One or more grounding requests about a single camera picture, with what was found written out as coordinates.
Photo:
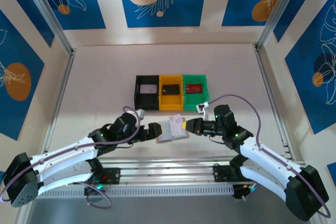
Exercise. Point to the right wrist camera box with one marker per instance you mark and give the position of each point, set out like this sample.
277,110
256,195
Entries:
202,107

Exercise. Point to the aluminium mounting rail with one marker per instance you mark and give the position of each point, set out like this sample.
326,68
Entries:
168,174

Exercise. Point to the small black controller board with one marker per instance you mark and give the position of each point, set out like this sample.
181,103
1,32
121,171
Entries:
242,191
94,190

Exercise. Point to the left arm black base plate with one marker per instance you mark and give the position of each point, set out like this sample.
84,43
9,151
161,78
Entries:
114,175

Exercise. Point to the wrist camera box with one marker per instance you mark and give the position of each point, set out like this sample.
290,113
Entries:
202,107
141,113

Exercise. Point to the yellow plastic bin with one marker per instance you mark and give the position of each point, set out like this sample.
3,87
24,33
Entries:
170,102

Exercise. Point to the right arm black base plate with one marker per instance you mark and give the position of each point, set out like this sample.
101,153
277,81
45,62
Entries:
219,174

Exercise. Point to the plain white card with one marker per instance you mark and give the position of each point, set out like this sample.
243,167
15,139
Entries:
148,89

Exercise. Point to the aluminium table side rail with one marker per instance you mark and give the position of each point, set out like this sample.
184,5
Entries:
261,61
65,77

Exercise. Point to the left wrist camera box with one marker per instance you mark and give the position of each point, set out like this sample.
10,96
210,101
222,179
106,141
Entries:
141,113

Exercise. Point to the green plastic bin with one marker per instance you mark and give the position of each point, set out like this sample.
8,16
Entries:
195,100

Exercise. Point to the black card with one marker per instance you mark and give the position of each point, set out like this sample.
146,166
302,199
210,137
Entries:
170,89

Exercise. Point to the aluminium frame post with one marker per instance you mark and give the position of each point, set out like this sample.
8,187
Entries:
281,9
47,11

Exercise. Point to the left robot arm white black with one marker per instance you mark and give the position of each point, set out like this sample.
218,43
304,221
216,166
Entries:
21,179

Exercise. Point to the grey glossy panel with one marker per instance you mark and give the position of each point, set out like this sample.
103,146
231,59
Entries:
168,212

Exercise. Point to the black plastic bin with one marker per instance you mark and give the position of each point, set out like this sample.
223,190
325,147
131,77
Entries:
147,103

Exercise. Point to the dark red card gold print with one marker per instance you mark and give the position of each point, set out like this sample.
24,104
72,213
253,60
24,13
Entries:
194,88

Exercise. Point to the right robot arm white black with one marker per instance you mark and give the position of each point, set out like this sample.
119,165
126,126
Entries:
265,158

